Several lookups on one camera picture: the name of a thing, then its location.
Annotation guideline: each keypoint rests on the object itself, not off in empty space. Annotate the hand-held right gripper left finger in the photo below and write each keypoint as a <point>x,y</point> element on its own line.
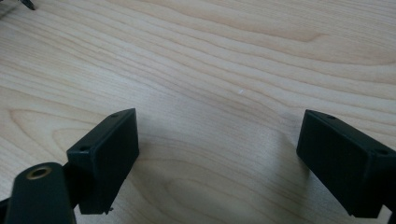
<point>106,161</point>

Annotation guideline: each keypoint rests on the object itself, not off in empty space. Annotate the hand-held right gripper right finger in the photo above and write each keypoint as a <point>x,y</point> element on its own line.
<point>345,165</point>

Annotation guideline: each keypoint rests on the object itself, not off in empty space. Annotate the small dark object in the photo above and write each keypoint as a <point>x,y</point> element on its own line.
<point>28,4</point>

